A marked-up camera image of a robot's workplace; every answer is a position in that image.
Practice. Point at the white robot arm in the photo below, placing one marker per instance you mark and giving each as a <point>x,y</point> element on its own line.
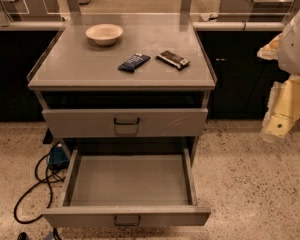
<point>289,47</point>

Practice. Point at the black lower drawer handle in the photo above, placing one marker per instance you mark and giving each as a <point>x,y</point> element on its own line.
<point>127,220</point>

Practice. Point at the blue power box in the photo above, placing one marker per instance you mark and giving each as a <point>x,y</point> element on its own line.
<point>57,158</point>

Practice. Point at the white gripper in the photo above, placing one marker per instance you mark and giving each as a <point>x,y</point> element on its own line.
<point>296,49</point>

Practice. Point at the grey drawer cabinet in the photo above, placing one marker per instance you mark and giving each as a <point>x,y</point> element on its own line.
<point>80,74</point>

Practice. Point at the black snack bar packet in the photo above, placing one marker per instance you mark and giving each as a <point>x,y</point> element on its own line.
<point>173,60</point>

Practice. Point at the white ceramic bowl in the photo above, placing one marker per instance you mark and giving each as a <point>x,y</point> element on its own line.
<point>104,34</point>

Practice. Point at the black drawer handle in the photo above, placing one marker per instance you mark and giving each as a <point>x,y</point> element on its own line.
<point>126,122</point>
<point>127,220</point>

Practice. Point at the black upper drawer handle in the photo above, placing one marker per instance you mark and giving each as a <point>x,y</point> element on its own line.
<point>126,122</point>

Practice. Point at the grey drawer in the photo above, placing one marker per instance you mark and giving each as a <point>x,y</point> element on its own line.
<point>79,123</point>
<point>157,187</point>

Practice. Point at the blue snack packet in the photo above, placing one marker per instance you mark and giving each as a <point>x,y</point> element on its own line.
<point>134,62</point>

